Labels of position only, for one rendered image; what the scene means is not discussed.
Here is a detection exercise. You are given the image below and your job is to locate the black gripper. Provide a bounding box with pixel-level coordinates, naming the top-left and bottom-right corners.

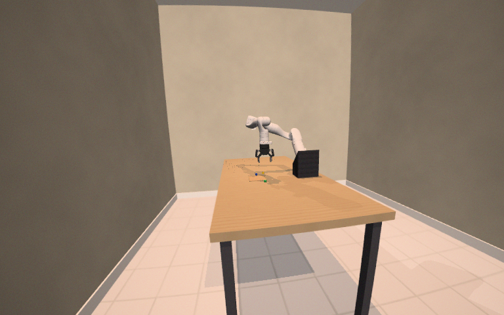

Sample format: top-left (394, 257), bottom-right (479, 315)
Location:
top-left (255, 144), bottom-right (274, 163)

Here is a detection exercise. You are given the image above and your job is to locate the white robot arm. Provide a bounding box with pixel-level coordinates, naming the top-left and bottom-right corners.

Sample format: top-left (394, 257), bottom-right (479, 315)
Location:
top-left (245, 116), bottom-right (306, 155)

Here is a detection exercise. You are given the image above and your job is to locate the tan square mat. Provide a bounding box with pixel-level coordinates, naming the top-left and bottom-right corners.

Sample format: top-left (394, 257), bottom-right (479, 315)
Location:
top-left (249, 175), bottom-right (267, 181)

